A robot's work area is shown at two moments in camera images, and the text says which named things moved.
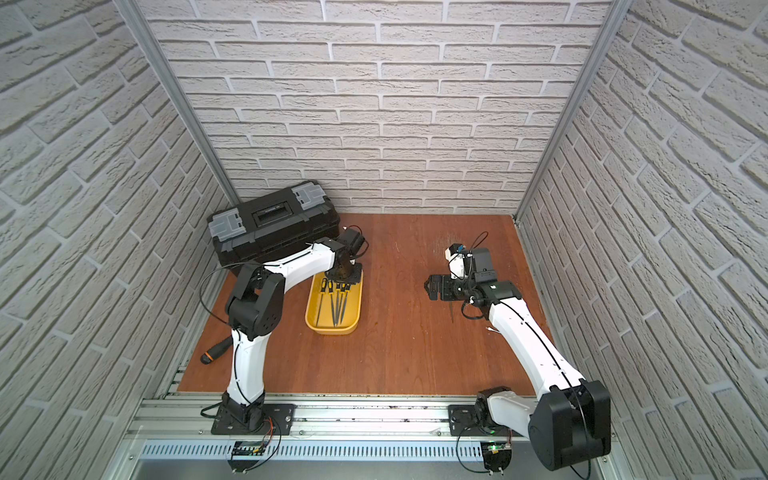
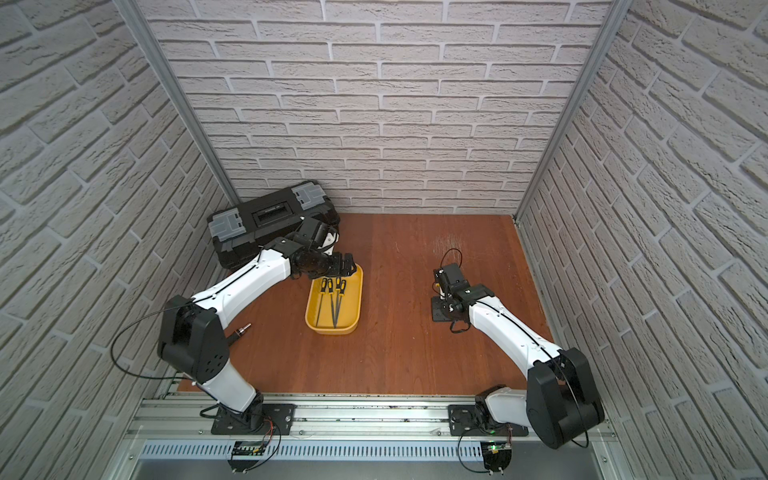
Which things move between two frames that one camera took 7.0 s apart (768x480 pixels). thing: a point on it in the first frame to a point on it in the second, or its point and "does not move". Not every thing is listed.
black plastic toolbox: x=265 y=229 does not move
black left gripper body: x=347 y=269 to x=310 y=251
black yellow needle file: x=324 y=284 does not move
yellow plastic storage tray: x=333 y=307 does not move
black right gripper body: x=452 y=289 to x=440 y=310
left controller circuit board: x=245 y=454 does not move
